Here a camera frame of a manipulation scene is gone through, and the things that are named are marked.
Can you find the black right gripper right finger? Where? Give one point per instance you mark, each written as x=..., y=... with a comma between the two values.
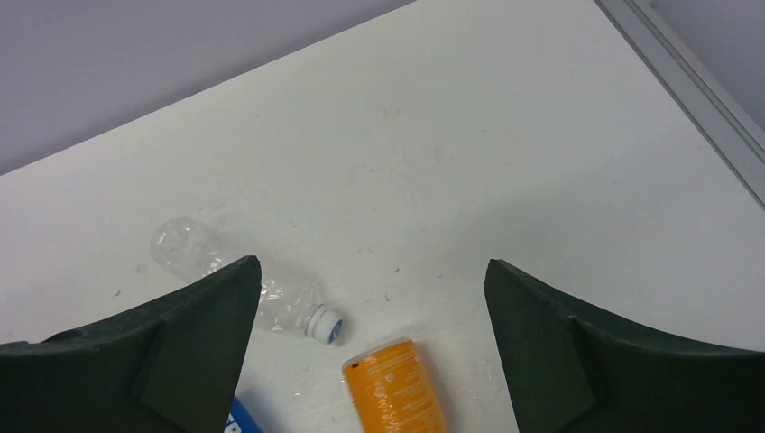
x=571, y=366

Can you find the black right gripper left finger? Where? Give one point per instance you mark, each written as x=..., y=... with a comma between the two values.
x=169, y=365

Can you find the Pepsi bottle blue label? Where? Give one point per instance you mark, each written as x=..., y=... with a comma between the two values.
x=239, y=420

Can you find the clear crushed plastic bottle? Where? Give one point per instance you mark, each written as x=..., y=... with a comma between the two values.
x=291, y=300

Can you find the orange juice bottle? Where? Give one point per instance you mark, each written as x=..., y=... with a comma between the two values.
x=391, y=390

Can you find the aluminium table edge rail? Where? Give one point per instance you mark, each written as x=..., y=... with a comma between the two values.
x=733, y=135

